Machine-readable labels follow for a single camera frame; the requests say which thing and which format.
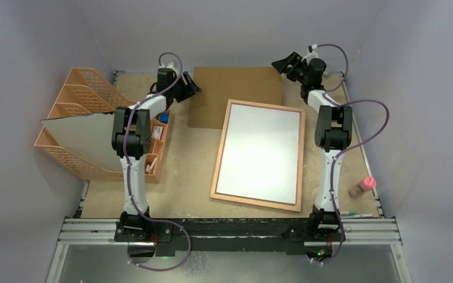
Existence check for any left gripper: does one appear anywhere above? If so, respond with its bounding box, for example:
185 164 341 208
170 73 202 103

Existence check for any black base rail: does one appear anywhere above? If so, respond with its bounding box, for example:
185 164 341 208
114 216 345 258

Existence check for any red white small box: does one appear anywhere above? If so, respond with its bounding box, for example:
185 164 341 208
152 126 165 140

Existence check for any blue small box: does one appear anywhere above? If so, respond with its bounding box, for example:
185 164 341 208
158 113 170 124

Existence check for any brown cardboard backing board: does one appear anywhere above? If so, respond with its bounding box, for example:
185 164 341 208
188 67 283 129

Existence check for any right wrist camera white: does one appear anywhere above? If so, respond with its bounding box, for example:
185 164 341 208
303 44 319 60

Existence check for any pink capped bottle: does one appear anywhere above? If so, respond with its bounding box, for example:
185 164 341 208
349 176 376 198

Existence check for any ocean cliff photo print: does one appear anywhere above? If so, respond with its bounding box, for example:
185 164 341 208
215 103 302 206

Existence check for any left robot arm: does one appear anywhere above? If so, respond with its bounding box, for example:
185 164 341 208
111 67 201 242

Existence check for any white sheet in organizer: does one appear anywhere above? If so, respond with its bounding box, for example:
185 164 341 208
41 112 122 172

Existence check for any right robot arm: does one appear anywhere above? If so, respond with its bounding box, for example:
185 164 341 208
271 52 353 240

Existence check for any green marker pen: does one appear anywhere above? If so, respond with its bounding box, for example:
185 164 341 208
340 210 357 217

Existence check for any orange plastic file organizer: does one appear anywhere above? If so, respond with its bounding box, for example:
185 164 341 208
34 68 172 185

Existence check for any pink wooden photo frame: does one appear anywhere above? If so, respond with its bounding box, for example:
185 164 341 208
210 99 306 213

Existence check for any white item in compartment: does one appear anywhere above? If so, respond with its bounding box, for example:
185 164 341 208
145 157 158 175

